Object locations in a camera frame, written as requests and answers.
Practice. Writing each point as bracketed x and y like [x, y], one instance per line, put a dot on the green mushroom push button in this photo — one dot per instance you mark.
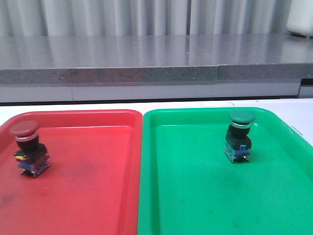
[238, 145]

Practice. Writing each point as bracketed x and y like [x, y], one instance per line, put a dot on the red mushroom push button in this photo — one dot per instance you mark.
[32, 156]

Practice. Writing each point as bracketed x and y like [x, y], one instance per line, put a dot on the green plastic tray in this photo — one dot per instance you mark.
[188, 186]

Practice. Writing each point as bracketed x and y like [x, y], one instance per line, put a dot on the red plastic tray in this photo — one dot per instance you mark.
[92, 184]

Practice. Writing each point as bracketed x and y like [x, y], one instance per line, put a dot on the grey stone platform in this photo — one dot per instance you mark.
[116, 68]

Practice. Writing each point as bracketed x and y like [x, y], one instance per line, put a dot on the white container in background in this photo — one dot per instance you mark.
[300, 18]

